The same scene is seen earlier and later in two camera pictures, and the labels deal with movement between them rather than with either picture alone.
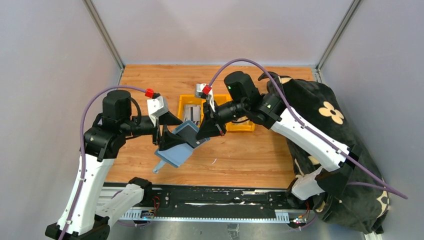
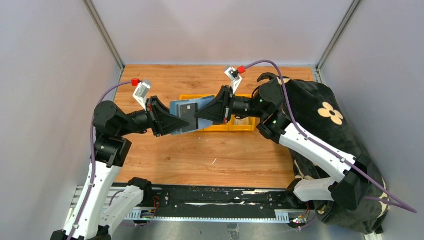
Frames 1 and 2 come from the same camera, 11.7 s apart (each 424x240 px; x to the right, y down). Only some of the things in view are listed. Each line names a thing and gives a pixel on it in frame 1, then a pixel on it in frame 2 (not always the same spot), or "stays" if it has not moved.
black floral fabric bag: x=364 y=203 stays
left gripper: x=168 y=139 → x=163 y=122
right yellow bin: x=246 y=126 stays
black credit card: x=189 y=134 → x=187 y=114
